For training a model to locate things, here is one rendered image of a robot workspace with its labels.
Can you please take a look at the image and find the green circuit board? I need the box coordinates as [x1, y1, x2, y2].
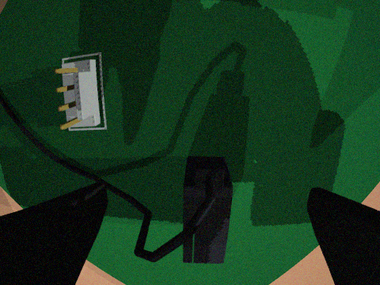
[0, 0, 380, 285]

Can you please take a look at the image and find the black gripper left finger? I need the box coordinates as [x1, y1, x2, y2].
[0, 183, 108, 285]

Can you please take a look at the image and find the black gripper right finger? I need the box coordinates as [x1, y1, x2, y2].
[306, 188, 380, 285]

